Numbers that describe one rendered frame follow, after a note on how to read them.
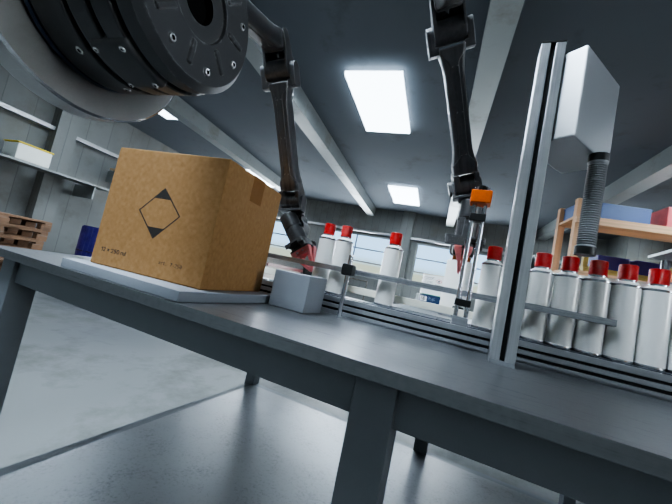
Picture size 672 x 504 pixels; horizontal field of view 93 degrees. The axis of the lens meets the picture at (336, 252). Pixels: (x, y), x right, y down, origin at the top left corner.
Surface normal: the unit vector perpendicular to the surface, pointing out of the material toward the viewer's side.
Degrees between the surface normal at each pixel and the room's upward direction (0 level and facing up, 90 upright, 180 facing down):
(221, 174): 90
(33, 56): 90
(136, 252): 90
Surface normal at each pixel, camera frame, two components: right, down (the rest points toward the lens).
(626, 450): -0.37, -0.15
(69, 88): 0.94, 0.18
